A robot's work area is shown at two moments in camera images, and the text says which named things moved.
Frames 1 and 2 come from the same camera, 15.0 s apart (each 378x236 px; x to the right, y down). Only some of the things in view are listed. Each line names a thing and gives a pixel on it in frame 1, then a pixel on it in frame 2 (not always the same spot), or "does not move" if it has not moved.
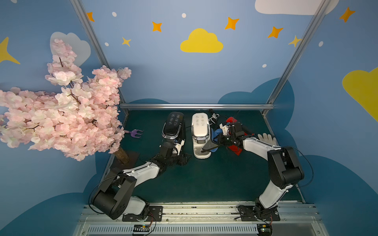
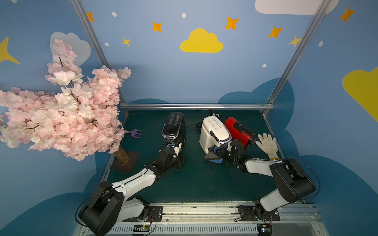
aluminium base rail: x=296 y=220 does not move
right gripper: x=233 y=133 -> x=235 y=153
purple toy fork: x=133 y=132 does not move
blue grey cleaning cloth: x=214 y=133 -> x=214 y=155
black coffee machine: x=174 y=129 does not move
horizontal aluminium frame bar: x=195 y=105 does not move
